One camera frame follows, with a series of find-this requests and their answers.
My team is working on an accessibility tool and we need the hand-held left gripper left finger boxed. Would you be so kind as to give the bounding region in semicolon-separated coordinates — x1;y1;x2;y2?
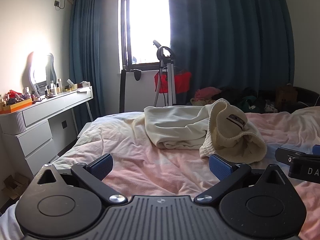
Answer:
37;153;127;205

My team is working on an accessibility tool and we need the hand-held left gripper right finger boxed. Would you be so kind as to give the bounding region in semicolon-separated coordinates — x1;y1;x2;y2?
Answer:
194;154;290;204

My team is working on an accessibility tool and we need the window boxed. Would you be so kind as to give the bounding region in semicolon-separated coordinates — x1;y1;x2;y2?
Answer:
121;0;173;68

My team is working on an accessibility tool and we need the garment steamer stand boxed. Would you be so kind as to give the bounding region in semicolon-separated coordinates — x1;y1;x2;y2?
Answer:
152;40;177;107

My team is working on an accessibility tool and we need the orange tray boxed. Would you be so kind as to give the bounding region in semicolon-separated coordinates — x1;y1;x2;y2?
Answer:
0;97;33;113

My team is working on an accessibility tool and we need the brown paper bag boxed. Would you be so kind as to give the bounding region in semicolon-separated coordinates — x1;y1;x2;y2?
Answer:
276;85;298;105

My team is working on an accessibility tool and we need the pile of hair accessories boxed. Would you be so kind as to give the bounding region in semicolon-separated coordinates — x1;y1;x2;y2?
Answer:
6;89;30;105

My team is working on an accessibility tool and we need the wide blue curtain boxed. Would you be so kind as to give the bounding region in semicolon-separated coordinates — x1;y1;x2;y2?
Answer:
167;0;297;105

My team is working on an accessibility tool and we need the pink garment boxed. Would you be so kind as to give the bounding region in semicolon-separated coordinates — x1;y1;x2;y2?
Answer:
194;87;222;100

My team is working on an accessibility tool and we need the pile of dark clothes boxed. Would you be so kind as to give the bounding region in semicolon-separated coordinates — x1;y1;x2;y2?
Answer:
191;86;279;114

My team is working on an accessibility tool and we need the narrow blue curtain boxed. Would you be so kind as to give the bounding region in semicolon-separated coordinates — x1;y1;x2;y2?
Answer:
69;0;124;123

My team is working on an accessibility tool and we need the row of cosmetic bottles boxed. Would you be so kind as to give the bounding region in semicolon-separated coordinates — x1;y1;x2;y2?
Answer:
24;79;78;98

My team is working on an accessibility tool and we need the cardboard box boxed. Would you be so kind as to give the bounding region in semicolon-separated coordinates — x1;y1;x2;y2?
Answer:
1;174;32;200

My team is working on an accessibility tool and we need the white dressing table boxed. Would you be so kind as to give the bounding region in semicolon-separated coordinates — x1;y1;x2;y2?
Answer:
0;86;93;180

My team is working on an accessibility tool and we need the black sofa bench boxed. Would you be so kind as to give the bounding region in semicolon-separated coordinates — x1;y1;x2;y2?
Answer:
257;86;320;113

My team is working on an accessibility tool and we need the black hanging mitt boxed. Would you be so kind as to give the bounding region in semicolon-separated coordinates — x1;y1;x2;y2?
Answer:
130;68;142;81

